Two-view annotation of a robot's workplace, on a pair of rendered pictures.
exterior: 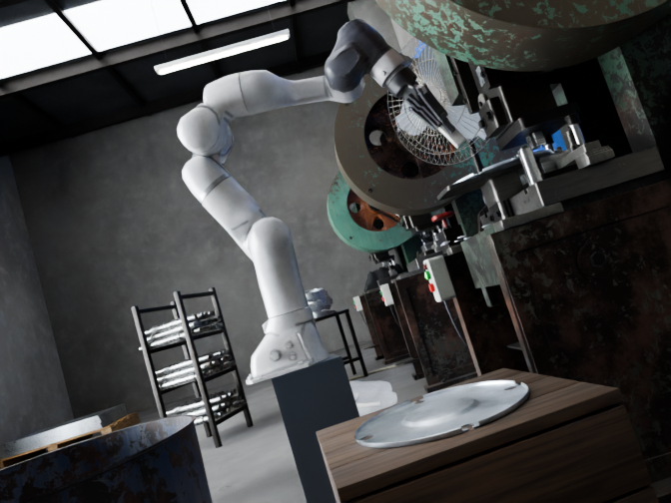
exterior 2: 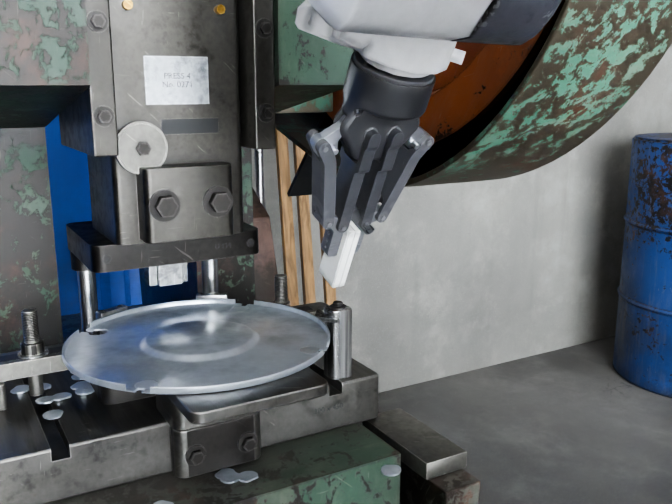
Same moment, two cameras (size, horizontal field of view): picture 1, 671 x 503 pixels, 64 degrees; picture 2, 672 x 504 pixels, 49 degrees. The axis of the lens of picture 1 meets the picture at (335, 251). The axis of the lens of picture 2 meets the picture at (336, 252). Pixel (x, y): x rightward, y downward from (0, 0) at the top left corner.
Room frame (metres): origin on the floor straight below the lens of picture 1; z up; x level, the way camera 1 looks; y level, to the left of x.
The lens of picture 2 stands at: (1.66, 0.27, 1.06)
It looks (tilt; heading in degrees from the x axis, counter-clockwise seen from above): 13 degrees down; 243
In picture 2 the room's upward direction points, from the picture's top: straight up
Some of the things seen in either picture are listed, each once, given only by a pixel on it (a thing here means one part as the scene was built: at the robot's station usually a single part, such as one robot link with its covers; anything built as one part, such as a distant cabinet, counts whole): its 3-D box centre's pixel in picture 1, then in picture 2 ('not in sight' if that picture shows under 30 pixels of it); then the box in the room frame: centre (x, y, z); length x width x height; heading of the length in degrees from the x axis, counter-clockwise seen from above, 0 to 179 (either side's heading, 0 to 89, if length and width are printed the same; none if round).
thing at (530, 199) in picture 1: (558, 197); (170, 390); (1.44, -0.62, 0.68); 0.45 x 0.30 x 0.06; 3
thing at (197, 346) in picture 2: (501, 172); (200, 338); (1.44, -0.49, 0.78); 0.29 x 0.29 x 0.01
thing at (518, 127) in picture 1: (537, 132); (162, 248); (1.44, -0.62, 0.86); 0.20 x 0.16 x 0.05; 3
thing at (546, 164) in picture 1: (546, 169); not in sight; (1.44, -0.61, 0.76); 0.15 x 0.09 x 0.05; 3
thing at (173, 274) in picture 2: (534, 141); (166, 267); (1.44, -0.61, 0.84); 0.05 x 0.03 x 0.04; 3
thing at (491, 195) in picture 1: (492, 201); (218, 410); (1.44, -0.44, 0.72); 0.25 x 0.14 x 0.14; 93
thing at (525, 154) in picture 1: (529, 165); (337, 338); (1.26, -0.50, 0.75); 0.03 x 0.03 x 0.10; 3
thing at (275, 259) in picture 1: (277, 265); not in sight; (1.38, 0.16, 0.71); 0.18 x 0.11 x 0.25; 13
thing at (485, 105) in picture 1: (500, 77); (166, 105); (1.44, -0.58, 1.04); 0.17 x 0.15 x 0.30; 93
